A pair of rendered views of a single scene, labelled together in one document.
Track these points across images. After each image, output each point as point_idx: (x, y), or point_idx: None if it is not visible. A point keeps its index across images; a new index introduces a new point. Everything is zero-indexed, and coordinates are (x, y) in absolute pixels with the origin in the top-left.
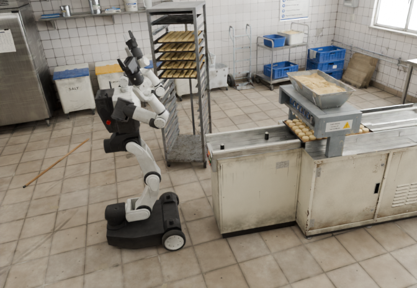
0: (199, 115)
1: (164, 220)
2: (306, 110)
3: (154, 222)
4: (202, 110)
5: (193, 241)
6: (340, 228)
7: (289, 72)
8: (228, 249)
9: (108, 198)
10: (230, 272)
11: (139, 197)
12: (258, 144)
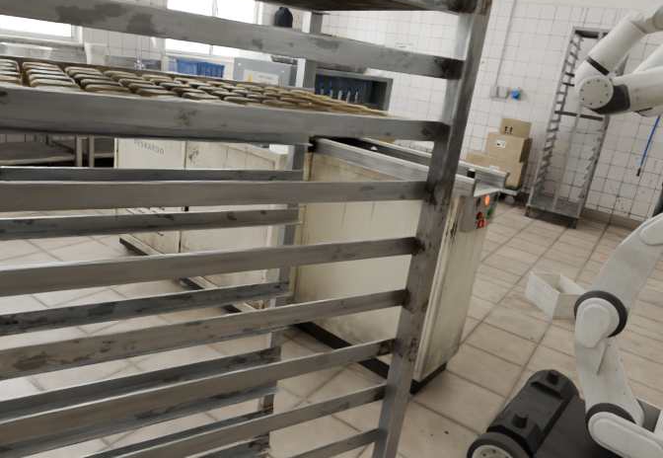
0: (257, 297)
1: (561, 402)
2: (370, 79)
3: (583, 421)
4: (209, 294)
5: (500, 401)
6: None
7: (301, 30)
8: (455, 356)
9: None
10: (482, 344)
11: (626, 404)
12: (422, 153)
